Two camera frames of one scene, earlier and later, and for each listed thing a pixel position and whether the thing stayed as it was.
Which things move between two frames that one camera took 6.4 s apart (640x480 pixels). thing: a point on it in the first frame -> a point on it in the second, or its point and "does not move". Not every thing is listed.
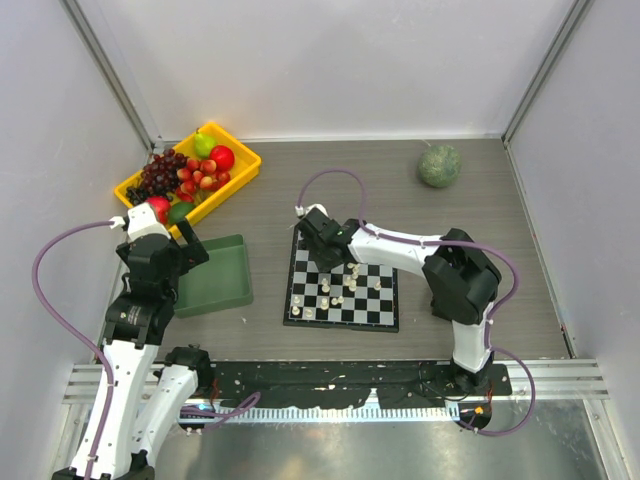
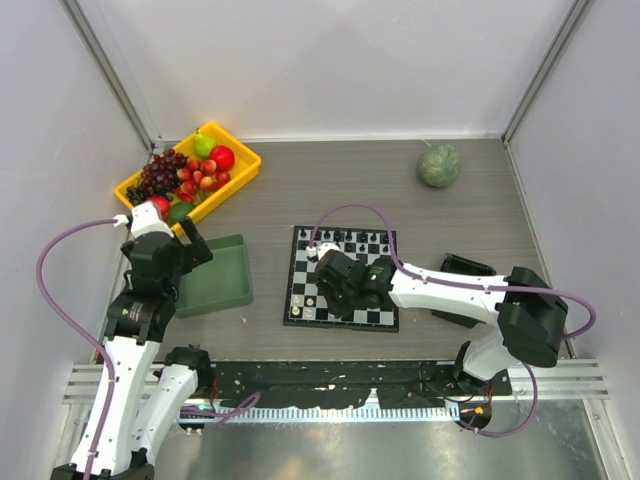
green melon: x=439 y=166 does not move
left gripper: x=192 y=253 does not move
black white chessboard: x=352 y=295 does not move
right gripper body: x=323 y=261 -> x=342 y=300
